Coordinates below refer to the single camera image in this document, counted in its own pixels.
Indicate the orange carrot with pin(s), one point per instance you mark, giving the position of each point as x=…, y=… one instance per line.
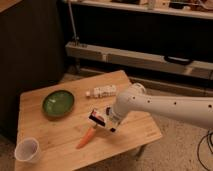
x=87, y=137

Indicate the metal stand pole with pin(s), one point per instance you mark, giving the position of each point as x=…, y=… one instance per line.
x=75, y=36

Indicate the wooden table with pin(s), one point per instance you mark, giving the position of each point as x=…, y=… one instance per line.
x=58, y=139

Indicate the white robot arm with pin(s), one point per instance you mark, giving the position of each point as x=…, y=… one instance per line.
x=194, y=110

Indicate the wooden shelf beam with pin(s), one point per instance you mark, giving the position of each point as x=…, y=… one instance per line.
x=140, y=60

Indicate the green bowl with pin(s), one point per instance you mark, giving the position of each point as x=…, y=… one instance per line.
x=58, y=103

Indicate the translucent ceramic cup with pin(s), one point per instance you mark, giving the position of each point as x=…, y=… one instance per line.
x=28, y=150

